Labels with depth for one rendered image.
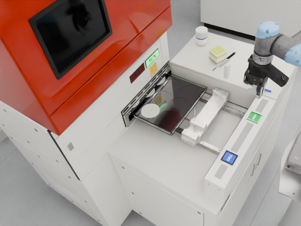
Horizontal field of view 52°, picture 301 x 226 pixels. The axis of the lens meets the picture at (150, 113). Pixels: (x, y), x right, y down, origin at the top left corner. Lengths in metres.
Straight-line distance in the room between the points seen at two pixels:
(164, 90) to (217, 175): 0.62
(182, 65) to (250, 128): 0.55
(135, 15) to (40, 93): 0.52
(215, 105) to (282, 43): 0.63
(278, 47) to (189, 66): 0.71
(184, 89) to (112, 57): 0.58
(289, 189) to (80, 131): 0.95
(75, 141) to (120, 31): 0.51
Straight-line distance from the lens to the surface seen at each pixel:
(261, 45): 1.19
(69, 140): 1.36
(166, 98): 1.68
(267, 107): 1.57
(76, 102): 1.21
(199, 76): 1.74
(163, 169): 1.51
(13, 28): 0.96
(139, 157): 1.56
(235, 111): 1.68
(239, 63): 1.78
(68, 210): 2.49
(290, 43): 1.15
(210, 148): 1.53
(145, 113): 1.63
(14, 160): 2.95
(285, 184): 1.51
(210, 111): 1.63
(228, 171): 1.34
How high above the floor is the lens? 2.12
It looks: 49 degrees down
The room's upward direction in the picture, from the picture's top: 11 degrees counter-clockwise
